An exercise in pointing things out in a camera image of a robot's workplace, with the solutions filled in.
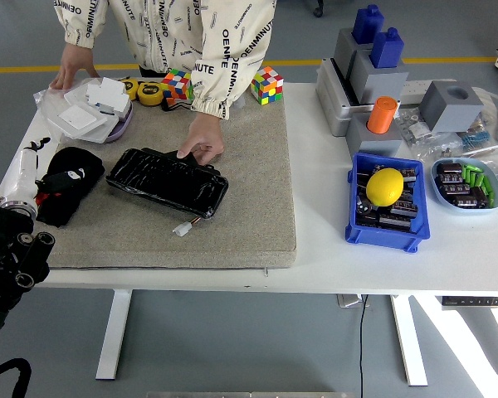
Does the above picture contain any black rag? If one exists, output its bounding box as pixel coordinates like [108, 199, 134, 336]
[35, 146, 106, 228]

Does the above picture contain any yellow lemon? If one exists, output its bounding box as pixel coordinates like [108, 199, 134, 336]
[365, 167, 405, 207]

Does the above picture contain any black table control panel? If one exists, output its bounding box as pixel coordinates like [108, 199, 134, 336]
[441, 296, 498, 311]

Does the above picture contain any clear bag of small parts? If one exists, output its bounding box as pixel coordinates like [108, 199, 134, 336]
[418, 132, 466, 165]

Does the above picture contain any grey square block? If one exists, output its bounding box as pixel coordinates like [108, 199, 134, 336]
[345, 112, 403, 158]
[350, 48, 410, 105]
[333, 27, 374, 82]

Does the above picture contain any white flat plastic box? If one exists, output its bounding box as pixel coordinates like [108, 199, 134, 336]
[46, 103, 121, 145]

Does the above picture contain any grey box under table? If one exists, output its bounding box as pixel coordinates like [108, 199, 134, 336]
[336, 293, 371, 308]

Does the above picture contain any white wire connector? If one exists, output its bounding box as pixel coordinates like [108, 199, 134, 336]
[172, 216, 203, 238]

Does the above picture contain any yellow tape measure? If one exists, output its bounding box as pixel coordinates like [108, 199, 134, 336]
[136, 80, 165, 108]
[120, 76, 140, 101]

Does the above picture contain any bundle of blue resistors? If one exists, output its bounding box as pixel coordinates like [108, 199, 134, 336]
[460, 126, 491, 153]

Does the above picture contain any grey-brown mat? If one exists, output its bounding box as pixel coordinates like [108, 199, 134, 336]
[35, 77, 296, 270]

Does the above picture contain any orange cylinder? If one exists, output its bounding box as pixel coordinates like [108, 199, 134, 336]
[366, 95, 399, 135]

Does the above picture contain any blue plastic bin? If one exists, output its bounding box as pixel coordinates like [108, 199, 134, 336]
[344, 152, 432, 254]

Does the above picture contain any hanging black cable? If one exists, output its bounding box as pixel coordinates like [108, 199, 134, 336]
[358, 294, 369, 398]

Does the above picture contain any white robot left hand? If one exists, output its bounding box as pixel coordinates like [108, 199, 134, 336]
[0, 136, 51, 205]

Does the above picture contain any black wrist strap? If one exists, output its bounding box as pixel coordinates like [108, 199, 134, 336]
[160, 98, 194, 113]

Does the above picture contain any person's left hand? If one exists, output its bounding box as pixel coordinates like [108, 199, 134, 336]
[177, 111, 226, 166]

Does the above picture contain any light blue oval tray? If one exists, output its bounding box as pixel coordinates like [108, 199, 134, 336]
[430, 156, 498, 215]

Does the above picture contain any clear bag of metal parts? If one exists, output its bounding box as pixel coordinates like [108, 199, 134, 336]
[396, 107, 437, 146]

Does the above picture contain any flat light grey case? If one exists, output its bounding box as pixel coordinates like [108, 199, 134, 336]
[315, 57, 362, 138]

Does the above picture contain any lilac plastic tray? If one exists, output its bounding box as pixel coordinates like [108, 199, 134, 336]
[103, 99, 134, 144]

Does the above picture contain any white table leg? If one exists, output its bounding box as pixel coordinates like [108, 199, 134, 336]
[95, 289, 133, 381]
[389, 294, 429, 387]

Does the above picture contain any grey block with round hole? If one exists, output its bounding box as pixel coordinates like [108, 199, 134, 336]
[418, 80, 486, 133]

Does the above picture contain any colourful puzzle cube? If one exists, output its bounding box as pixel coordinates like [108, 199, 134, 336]
[161, 68, 195, 104]
[251, 66, 285, 106]

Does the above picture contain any blue bottle-shaped block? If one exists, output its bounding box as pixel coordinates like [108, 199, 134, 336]
[351, 3, 386, 46]
[369, 27, 405, 70]

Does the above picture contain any white folded cardboard box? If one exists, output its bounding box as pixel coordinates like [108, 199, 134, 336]
[85, 76, 130, 117]

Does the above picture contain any glossy black panel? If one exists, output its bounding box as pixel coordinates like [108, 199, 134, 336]
[105, 148, 229, 220]

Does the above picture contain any person's right hand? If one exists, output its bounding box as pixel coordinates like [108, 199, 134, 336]
[48, 42, 100, 91]

